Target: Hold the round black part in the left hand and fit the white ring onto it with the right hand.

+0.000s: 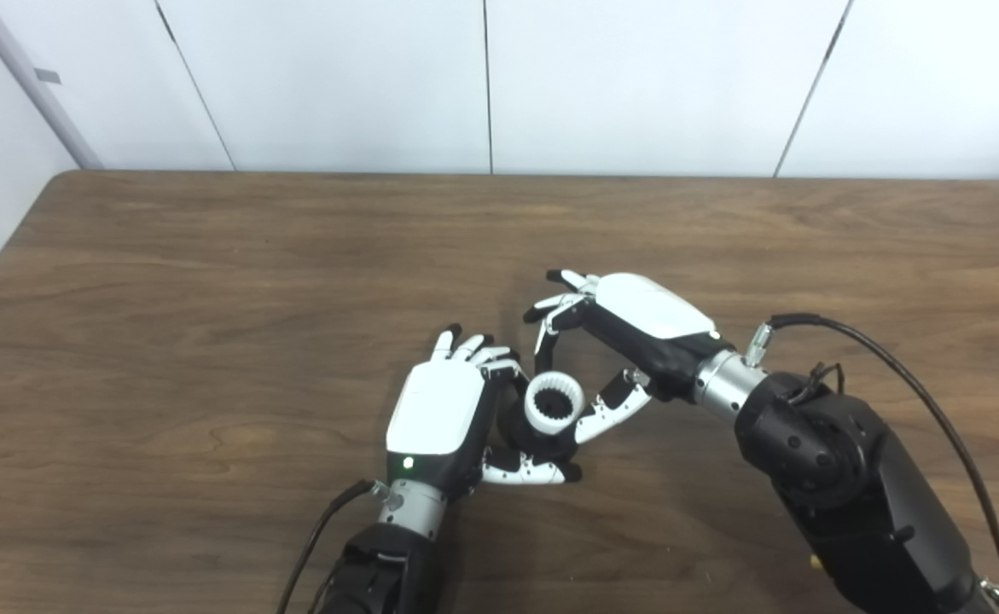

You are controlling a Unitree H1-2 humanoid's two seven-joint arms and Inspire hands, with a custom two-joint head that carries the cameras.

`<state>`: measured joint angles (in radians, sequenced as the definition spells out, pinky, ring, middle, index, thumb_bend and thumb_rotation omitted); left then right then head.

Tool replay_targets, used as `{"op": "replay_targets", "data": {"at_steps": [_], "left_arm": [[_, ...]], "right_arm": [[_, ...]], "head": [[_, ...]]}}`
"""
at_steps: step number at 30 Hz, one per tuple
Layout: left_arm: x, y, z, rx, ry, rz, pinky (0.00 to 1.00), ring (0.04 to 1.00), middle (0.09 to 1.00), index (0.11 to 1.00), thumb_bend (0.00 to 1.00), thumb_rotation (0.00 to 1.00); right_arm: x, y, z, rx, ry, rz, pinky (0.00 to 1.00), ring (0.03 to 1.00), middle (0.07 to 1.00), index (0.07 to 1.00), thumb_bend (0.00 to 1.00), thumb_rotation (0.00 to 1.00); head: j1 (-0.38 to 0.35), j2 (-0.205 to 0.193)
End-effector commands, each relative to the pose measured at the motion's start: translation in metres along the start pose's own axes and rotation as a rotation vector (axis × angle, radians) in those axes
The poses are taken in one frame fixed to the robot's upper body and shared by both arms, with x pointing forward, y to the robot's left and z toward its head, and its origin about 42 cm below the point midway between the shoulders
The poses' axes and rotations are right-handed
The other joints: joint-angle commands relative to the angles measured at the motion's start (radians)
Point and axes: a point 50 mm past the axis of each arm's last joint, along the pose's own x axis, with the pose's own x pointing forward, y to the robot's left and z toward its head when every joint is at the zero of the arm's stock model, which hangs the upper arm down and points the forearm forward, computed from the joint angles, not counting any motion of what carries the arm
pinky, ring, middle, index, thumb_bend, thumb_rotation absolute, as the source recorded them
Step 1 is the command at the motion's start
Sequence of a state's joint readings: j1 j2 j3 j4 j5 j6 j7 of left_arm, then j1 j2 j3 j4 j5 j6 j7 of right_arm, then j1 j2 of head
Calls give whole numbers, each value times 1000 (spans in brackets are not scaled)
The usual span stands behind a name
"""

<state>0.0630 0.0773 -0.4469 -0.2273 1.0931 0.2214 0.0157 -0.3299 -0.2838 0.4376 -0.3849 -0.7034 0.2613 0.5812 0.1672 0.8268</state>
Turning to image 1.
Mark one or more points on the round black part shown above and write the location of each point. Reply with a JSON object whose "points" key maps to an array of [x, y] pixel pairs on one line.
{"points": [[542, 445]]}

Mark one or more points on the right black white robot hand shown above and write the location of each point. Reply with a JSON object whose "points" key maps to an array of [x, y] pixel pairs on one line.
{"points": [[653, 315]]}

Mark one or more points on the small gray post tag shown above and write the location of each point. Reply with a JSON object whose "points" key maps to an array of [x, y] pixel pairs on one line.
{"points": [[48, 76]]}

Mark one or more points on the gray wall corner post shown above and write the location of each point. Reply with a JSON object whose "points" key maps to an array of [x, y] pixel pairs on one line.
{"points": [[34, 85]]}

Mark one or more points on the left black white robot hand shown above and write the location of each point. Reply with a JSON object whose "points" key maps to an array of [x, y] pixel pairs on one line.
{"points": [[435, 409]]}

